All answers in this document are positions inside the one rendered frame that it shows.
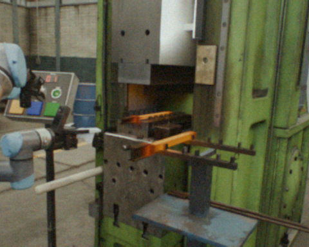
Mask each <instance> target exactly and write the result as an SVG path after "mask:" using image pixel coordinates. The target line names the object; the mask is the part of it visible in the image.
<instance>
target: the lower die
mask: <svg viewBox="0 0 309 247"><path fill-rule="evenodd" d="M182 113H183V120H188V121H191V120H192V114H187V113H185V112H182ZM182 113H178V114H177V113H175V114H174V122H175V123H176V122H177V120H179V122H181V121H182ZM178 115H179V118H178ZM169 116H170V120H169V122H170V124H172V123H173V115H172V114H170V115H169ZM164 117H165V121H164ZM164 117H163V116H160V125H162V124H163V123H165V124H167V123H168V116H167V115H165V116H164ZM120 123H121V120H120V119H119V120H117V132H120V133H124V134H129V131H130V132H131V133H130V134H132V135H135V136H137V135H138V134H141V135H144V138H151V137H153V136H155V134H154V133H150V132H149V129H150V128H151V127H153V119H152V118H151V117H150V118H149V120H148V118H142V119H140V123H131V124H127V125H121V124H120ZM157 125H158V117H157V116H156V117H155V118H154V126H157ZM189 127H191V123H189V125H185V126H182V129H186V128H189Z"/></svg>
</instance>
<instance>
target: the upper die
mask: <svg viewBox="0 0 309 247"><path fill-rule="evenodd" d="M194 70H195V67H191V66H174V65H156V64H131V63H118V82H121V83H128V84H147V85H157V84H193V83H194Z"/></svg>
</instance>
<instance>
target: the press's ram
mask: <svg viewBox="0 0 309 247"><path fill-rule="evenodd" d="M195 6H196V0H113V9H112V43H111V62H114V63H131V64H156V65H174V66H191V67H195V62H196V41H194V40H193V39H192V38H193V31H194V15H195Z"/></svg>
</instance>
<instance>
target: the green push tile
mask: <svg viewBox="0 0 309 247"><path fill-rule="evenodd" d="M59 105H60V104H59V103H51V102H47V105H46V109H45V111H44V116H55V114H56V112H57V110H58V108H59Z"/></svg>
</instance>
